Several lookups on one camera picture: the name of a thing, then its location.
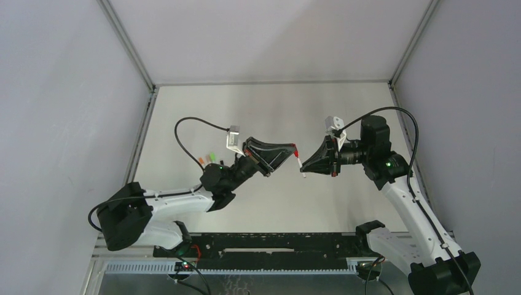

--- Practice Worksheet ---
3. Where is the white pen red tip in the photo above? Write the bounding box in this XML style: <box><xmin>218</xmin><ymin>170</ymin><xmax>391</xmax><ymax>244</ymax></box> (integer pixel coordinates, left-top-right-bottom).
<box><xmin>297</xmin><ymin>157</ymin><xmax>307</xmax><ymax>178</ymax></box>

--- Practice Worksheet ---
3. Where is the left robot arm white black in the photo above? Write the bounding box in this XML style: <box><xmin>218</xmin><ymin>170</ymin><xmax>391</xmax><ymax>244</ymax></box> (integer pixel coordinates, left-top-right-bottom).
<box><xmin>92</xmin><ymin>137</ymin><xmax>297</xmax><ymax>252</ymax></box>

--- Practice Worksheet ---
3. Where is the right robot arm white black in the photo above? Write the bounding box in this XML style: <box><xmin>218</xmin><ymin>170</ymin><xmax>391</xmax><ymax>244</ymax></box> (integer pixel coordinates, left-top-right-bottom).
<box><xmin>300</xmin><ymin>115</ymin><xmax>481</xmax><ymax>294</ymax></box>

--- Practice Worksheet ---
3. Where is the small circuit board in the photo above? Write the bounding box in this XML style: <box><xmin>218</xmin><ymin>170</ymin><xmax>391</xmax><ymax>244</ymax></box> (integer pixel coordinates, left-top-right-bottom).
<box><xmin>174</xmin><ymin>261</ymin><xmax>195</xmax><ymax>273</ymax></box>

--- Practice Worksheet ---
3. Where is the right black camera cable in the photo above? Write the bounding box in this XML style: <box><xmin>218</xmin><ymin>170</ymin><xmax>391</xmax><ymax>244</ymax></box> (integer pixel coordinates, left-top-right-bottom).
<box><xmin>335</xmin><ymin>106</ymin><xmax>475</xmax><ymax>295</ymax></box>

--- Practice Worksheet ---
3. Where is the black camera cable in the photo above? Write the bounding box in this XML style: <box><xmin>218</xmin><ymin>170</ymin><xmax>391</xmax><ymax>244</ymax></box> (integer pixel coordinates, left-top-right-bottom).
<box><xmin>335</xmin><ymin>106</ymin><xmax>475</xmax><ymax>295</ymax></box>
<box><xmin>87</xmin><ymin>117</ymin><xmax>231</xmax><ymax>233</ymax></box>

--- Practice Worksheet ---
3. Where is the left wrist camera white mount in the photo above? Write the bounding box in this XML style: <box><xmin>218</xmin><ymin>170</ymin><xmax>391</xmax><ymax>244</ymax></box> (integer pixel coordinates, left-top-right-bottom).
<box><xmin>226</xmin><ymin>125</ymin><xmax>244</xmax><ymax>155</ymax></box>

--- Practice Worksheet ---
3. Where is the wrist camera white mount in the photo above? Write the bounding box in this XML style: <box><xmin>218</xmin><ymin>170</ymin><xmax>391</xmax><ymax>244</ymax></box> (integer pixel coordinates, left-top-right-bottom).
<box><xmin>325</xmin><ymin>116</ymin><xmax>347</xmax><ymax>151</ymax></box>
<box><xmin>226</xmin><ymin>125</ymin><xmax>244</xmax><ymax>155</ymax></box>

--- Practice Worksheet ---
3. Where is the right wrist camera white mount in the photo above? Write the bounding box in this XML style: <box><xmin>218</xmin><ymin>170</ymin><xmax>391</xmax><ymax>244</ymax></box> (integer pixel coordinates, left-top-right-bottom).
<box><xmin>325</xmin><ymin>116</ymin><xmax>347</xmax><ymax>151</ymax></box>

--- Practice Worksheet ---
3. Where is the left black camera cable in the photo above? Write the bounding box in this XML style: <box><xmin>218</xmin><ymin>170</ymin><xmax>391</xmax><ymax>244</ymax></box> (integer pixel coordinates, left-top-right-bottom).
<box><xmin>87</xmin><ymin>117</ymin><xmax>231</xmax><ymax>233</ymax></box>

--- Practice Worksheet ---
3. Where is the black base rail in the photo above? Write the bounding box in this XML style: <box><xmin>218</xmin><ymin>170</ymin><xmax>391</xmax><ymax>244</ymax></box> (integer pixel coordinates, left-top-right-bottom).
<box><xmin>153</xmin><ymin>232</ymin><xmax>378</xmax><ymax>272</ymax></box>

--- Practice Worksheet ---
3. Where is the aluminium frame profile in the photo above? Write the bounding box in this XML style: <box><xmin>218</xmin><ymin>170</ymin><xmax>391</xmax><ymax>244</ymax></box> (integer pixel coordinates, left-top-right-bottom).
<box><xmin>118</xmin><ymin>87</ymin><xmax>159</xmax><ymax>190</ymax></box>

